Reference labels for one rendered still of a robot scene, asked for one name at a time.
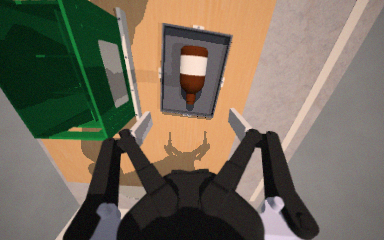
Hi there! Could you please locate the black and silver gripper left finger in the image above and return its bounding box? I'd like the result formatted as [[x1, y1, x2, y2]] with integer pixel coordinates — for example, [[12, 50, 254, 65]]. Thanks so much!
[[63, 111, 179, 240]]

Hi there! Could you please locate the dark grey tray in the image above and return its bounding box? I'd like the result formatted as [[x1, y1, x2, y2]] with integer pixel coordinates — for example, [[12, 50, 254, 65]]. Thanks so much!
[[160, 23, 233, 118]]

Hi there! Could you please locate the green plastic crate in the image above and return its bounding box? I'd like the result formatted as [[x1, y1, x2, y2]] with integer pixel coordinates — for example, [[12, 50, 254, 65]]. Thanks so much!
[[0, 0, 136, 141]]

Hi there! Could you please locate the brown glass bottle with white label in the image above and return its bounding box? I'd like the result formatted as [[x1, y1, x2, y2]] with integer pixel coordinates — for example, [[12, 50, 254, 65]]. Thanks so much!
[[180, 46, 208, 104]]

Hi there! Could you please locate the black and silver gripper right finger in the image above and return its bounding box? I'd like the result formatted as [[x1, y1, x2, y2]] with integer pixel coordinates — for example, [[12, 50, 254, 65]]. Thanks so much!
[[201, 108, 319, 240]]

